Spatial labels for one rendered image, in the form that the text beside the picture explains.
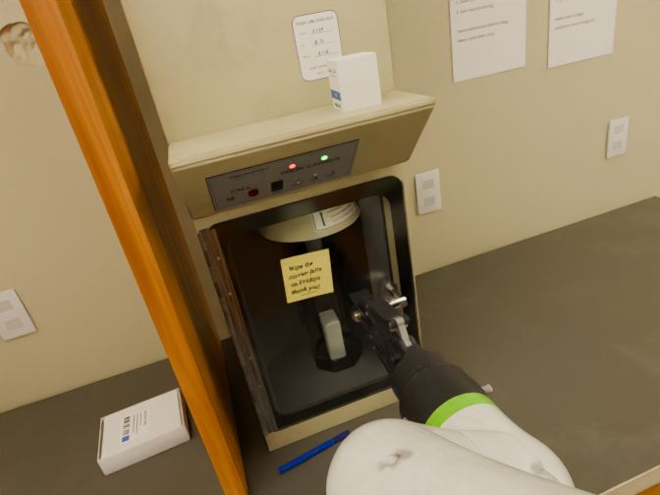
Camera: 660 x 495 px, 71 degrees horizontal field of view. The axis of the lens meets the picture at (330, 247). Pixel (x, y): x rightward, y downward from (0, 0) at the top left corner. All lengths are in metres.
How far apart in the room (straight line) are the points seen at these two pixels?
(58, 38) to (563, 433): 0.88
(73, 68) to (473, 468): 0.49
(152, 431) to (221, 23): 0.73
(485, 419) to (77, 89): 0.52
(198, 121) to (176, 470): 0.63
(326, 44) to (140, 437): 0.76
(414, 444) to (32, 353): 1.06
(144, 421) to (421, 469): 0.76
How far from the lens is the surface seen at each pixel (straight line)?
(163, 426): 1.00
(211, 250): 0.67
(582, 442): 0.91
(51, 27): 0.55
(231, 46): 0.63
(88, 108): 0.55
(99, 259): 1.16
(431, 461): 0.34
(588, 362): 1.05
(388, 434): 0.38
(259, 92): 0.64
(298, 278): 0.71
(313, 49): 0.65
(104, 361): 1.29
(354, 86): 0.58
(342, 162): 0.61
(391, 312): 0.63
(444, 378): 0.54
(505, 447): 0.45
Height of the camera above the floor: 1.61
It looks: 26 degrees down
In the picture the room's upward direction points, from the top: 11 degrees counter-clockwise
